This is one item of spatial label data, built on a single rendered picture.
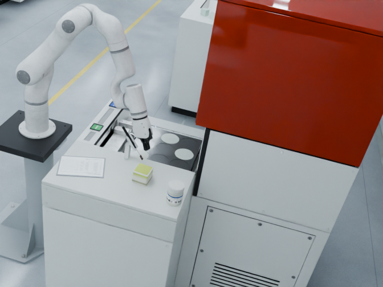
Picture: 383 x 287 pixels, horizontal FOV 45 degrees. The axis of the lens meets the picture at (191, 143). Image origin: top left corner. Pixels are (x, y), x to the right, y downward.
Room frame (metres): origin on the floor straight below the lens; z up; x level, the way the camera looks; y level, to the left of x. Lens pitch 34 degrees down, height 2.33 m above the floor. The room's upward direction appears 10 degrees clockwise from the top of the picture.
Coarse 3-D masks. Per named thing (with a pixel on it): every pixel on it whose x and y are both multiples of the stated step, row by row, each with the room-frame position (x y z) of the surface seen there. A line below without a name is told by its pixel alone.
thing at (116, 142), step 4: (132, 132) 2.17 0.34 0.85; (112, 136) 2.06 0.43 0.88; (116, 136) 2.07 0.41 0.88; (120, 136) 2.08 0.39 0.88; (124, 136) 2.08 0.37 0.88; (108, 140) 2.02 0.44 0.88; (112, 140) 2.03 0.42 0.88; (116, 140) 2.03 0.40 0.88; (120, 140) 2.04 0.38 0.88; (124, 140) 2.05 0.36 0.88; (108, 144) 1.98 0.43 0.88; (112, 144) 1.99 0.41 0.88; (116, 144) 2.00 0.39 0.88; (120, 144) 2.00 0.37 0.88; (124, 144) 2.05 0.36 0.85; (108, 148) 1.95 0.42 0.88; (112, 148) 1.95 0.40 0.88; (116, 148) 1.96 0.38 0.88; (120, 148) 1.98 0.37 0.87
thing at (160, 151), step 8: (152, 128) 2.18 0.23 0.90; (152, 136) 2.10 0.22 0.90; (160, 136) 2.12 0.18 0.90; (184, 136) 2.16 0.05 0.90; (152, 144) 2.03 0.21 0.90; (160, 144) 2.04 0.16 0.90; (168, 144) 2.06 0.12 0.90; (176, 144) 2.07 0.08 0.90; (184, 144) 2.08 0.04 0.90; (192, 144) 2.10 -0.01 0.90; (200, 144) 2.11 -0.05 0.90; (152, 152) 1.96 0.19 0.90; (160, 152) 1.97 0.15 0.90; (168, 152) 1.98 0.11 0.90; (192, 152) 2.02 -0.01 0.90; (152, 160) 1.89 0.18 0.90; (160, 160) 1.90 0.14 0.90; (168, 160) 1.91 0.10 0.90; (176, 160) 1.93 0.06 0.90; (184, 160) 1.94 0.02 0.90; (192, 160) 1.95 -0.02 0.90; (184, 168) 1.87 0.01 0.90
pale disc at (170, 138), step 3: (162, 135) 2.13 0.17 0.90; (165, 135) 2.14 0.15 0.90; (168, 135) 2.14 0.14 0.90; (171, 135) 2.15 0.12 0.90; (174, 135) 2.15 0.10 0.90; (162, 138) 2.10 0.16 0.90; (165, 138) 2.10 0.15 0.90; (168, 138) 2.11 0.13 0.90; (171, 138) 2.11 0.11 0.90; (174, 138) 2.12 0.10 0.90; (177, 138) 2.13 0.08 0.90; (165, 141) 2.08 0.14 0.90; (168, 141) 2.08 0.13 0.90; (171, 141) 2.09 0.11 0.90; (174, 141) 2.09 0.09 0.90; (177, 141) 2.10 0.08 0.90
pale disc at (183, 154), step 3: (177, 150) 2.01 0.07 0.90; (180, 150) 2.02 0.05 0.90; (183, 150) 2.02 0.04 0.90; (186, 150) 2.03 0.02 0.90; (189, 150) 2.03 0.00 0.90; (177, 153) 1.99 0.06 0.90; (180, 153) 1.99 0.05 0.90; (183, 153) 2.00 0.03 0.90; (186, 153) 2.00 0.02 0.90; (189, 153) 2.01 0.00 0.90; (192, 153) 2.01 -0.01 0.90; (177, 156) 1.96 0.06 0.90; (180, 156) 1.97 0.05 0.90; (183, 156) 1.97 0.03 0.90; (186, 156) 1.98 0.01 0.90; (189, 156) 1.98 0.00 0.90; (192, 156) 1.99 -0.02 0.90; (186, 159) 1.95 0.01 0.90
